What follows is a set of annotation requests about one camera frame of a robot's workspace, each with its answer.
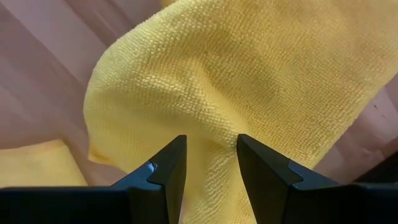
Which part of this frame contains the yellow microfiber towel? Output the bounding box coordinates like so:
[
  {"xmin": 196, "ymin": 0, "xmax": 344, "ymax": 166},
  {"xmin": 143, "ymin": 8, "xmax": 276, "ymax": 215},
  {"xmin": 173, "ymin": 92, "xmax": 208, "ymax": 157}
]
[
  {"xmin": 83, "ymin": 0, "xmax": 398, "ymax": 224},
  {"xmin": 0, "ymin": 139, "xmax": 88, "ymax": 189}
]

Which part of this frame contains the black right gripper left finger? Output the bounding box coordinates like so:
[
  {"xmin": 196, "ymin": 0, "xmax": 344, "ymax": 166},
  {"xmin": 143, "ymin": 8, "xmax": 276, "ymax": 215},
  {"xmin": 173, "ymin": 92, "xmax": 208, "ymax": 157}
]
[{"xmin": 0, "ymin": 134, "xmax": 188, "ymax": 224}]

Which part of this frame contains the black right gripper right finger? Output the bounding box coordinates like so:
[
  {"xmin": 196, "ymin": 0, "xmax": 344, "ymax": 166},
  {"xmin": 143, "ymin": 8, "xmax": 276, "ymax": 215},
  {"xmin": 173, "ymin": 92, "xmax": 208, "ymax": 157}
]
[{"xmin": 236, "ymin": 133, "xmax": 398, "ymax": 224}]

